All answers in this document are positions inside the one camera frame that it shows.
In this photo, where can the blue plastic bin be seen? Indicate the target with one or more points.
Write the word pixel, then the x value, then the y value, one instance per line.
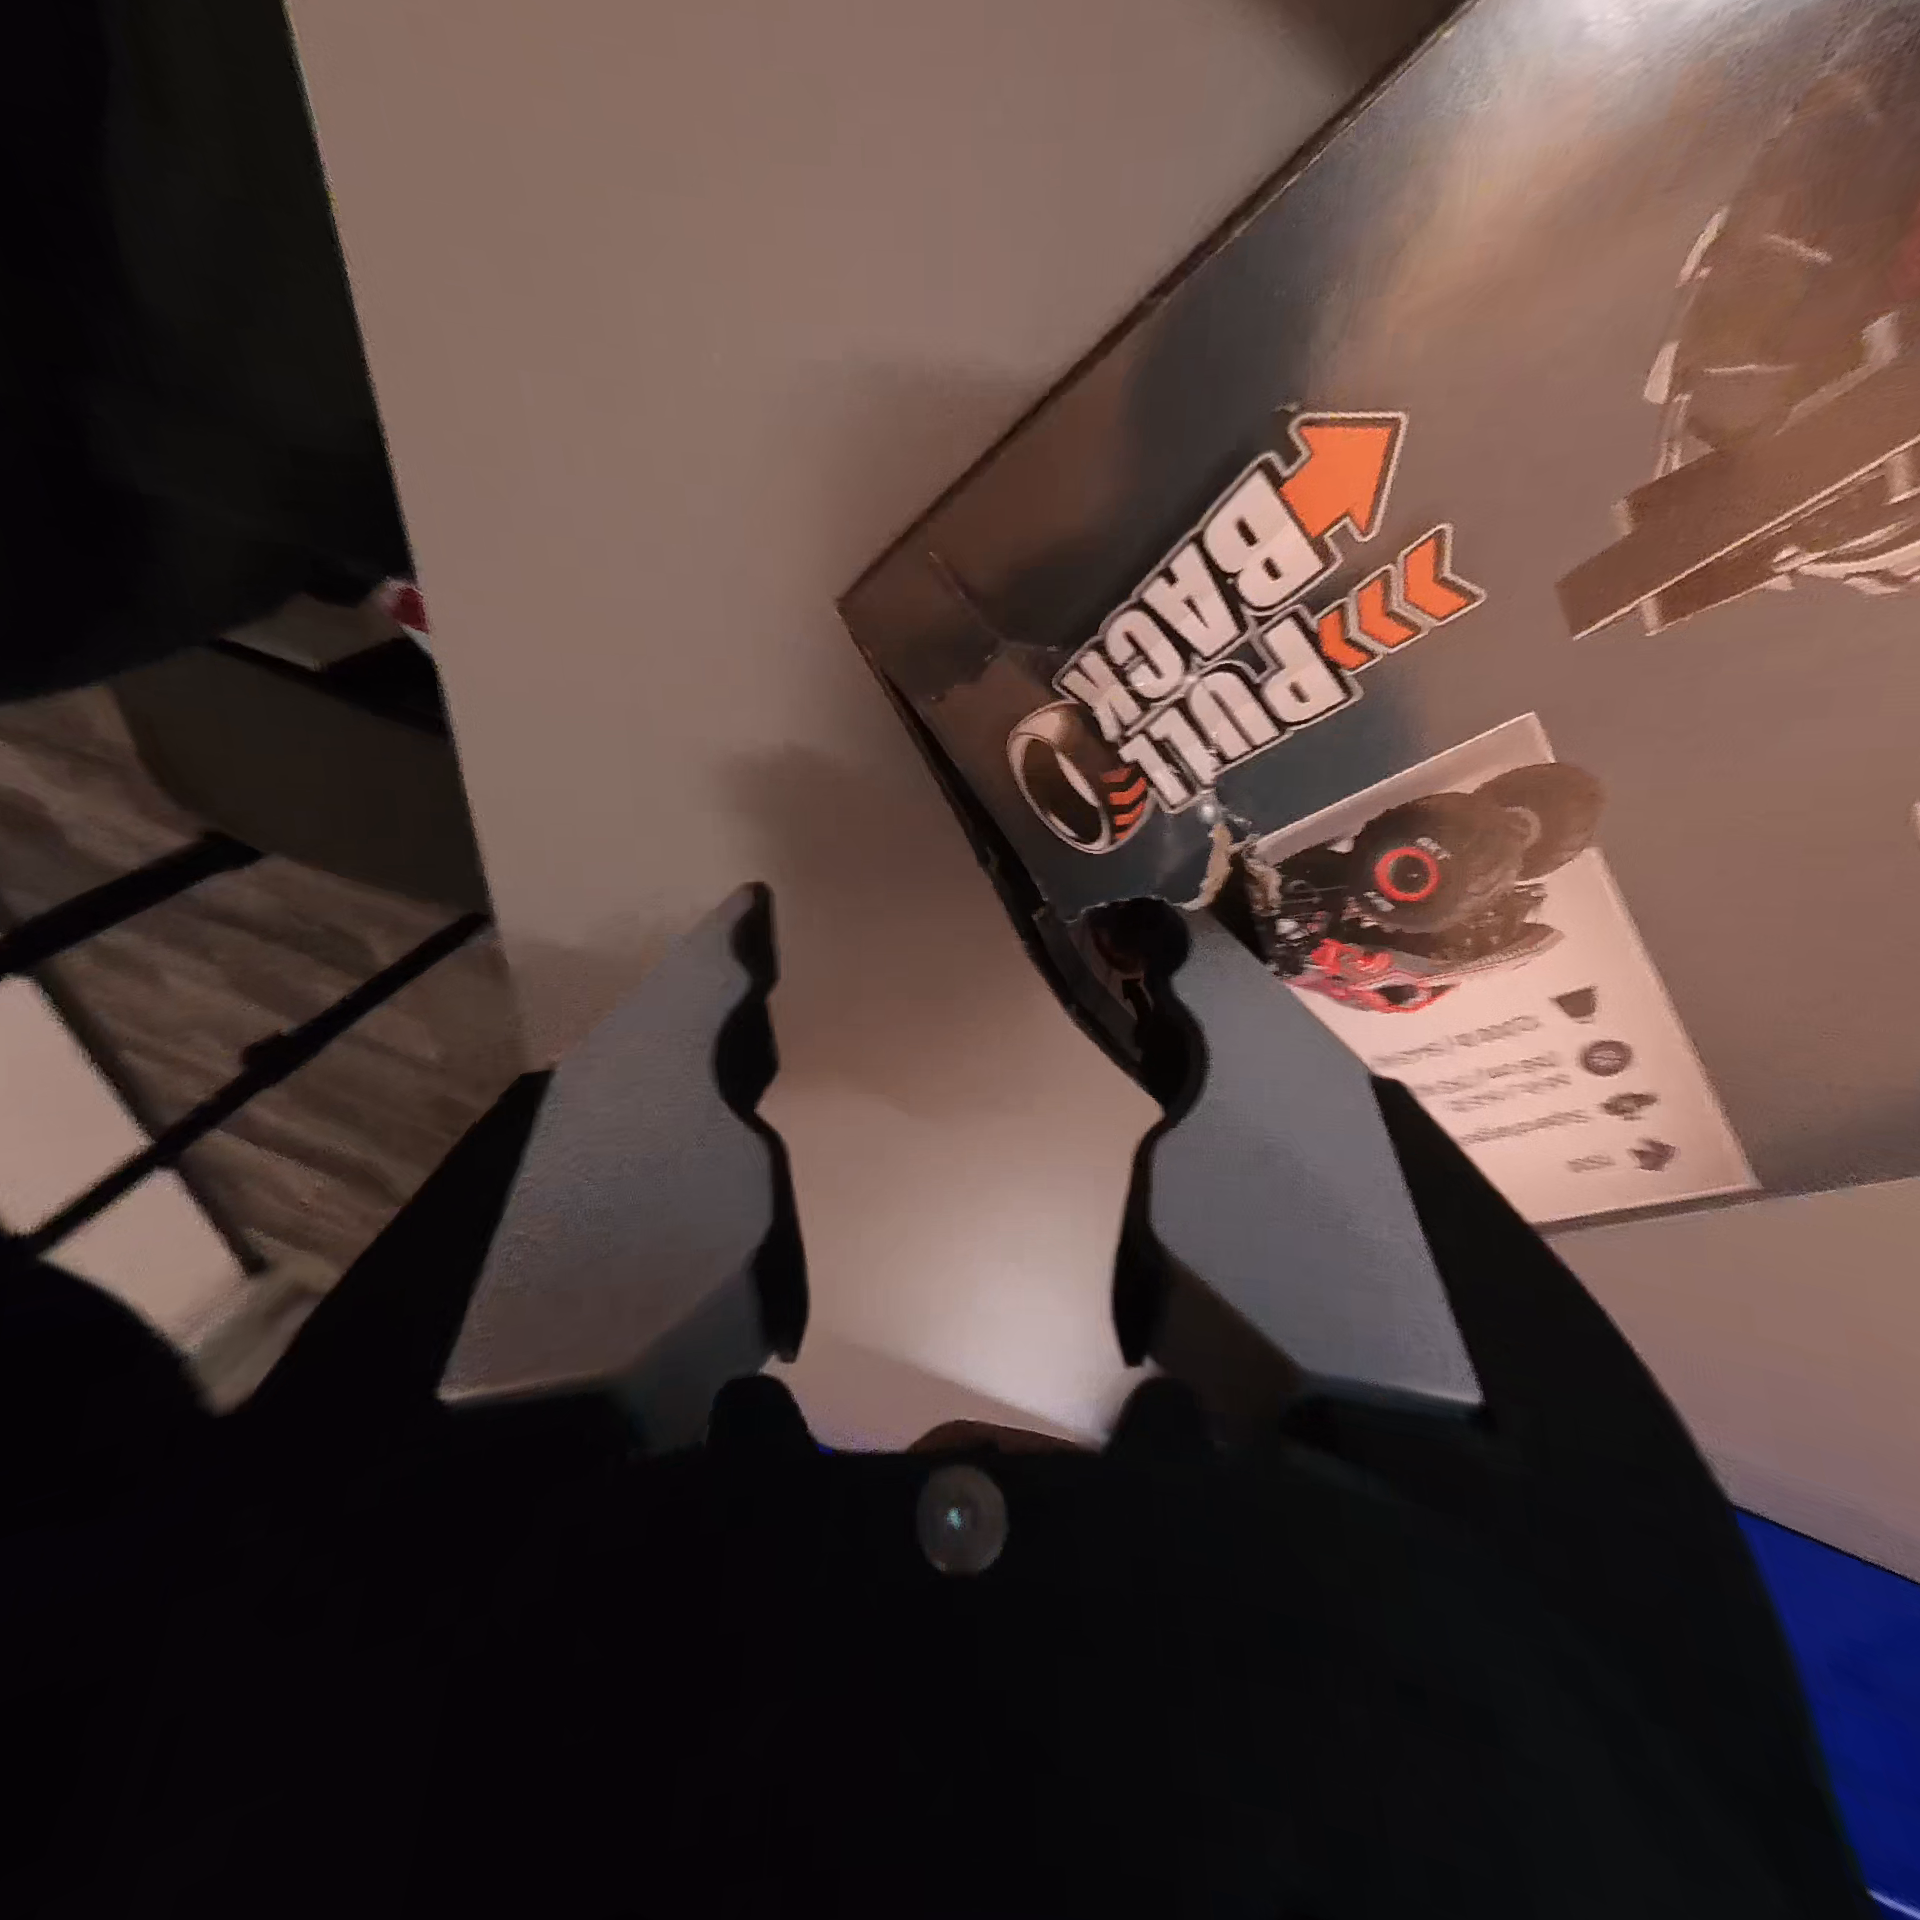
pixel 1846 1650

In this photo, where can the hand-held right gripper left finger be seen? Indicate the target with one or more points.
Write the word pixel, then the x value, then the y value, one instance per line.
pixel 629 1200

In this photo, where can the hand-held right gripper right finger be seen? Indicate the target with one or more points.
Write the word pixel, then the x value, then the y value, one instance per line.
pixel 1291 1231

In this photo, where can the black toy truck set box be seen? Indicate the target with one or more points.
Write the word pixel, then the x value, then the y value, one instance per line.
pixel 1500 450

